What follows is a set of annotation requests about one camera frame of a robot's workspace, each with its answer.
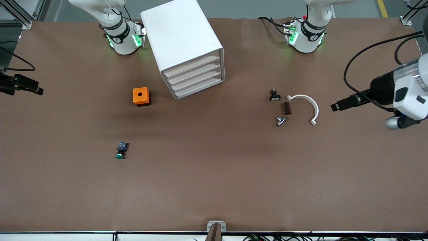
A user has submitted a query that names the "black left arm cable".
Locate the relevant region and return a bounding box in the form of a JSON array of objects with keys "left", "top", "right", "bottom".
[{"left": 344, "top": 30, "right": 425, "bottom": 112}]

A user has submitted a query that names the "grey mounting bracket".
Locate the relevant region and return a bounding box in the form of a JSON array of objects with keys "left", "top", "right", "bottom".
[{"left": 207, "top": 221, "right": 226, "bottom": 232}]

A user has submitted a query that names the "brown vertical post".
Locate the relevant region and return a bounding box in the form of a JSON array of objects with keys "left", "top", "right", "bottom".
[{"left": 205, "top": 223, "right": 222, "bottom": 241}]

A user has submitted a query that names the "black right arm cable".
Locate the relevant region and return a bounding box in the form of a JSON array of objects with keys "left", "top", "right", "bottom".
[{"left": 0, "top": 41, "right": 36, "bottom": 72}]

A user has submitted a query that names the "white curved plastic bracket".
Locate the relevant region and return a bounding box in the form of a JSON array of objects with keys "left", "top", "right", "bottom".
[{"left": 287, "top": 94, "right": 319, "bottom": 126}]

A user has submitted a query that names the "white plastic drawer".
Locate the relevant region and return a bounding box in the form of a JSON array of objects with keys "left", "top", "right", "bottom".
[
  {"left": 163, "top": 50, "right": 221, "bottom": 79},
  {"left": 166, "top": 59, "right": 222, "bottom": 86},
  {"left": 171, "top": 75, "right": 224, "bottom": 100},
  {"left": 168, "top": 67, "right": 223, "bottom": 93}
]

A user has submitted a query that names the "black base power cable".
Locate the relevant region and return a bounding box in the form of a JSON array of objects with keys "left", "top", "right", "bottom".
[{"left": 257, "top": 16, "right": 289, "bottom": 35}]

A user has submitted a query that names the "green mushroom push button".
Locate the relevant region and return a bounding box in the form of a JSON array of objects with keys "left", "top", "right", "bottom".
[{"left": 115, "top": 142, "right": 129, "bottom": 159}]

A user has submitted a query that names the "orange push button enclosure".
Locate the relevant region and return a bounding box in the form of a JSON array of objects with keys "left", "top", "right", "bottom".
[{"left": 133, "top": 87, "right": 151, "bottom": 107}]

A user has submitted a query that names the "brown table cover mat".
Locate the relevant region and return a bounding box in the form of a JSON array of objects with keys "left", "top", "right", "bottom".
[{"left": 0, "top": 17, "right": 428, "bottom": 233}]

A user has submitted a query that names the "white drawer cabinet housing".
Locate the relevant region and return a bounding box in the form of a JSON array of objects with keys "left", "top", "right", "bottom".
[{"left": 140, "top": 0, "right": 225, "bottom": 101}]

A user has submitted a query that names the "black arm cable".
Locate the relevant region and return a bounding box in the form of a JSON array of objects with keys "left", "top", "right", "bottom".
[
  {"left": 344, "top": 30, "right": 425, "bottom": 112},
  {"left": 0, "top": 41, "right": 36, "bottom": 72}
]

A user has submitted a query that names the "aluminium frame profile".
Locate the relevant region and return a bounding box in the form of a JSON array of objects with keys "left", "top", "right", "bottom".
[
  {"left": 400, "top": 0, "right": 428, "bottom": 26},
  {"left": 0, "top": 0, "right": 45, "bottom": 30}
]

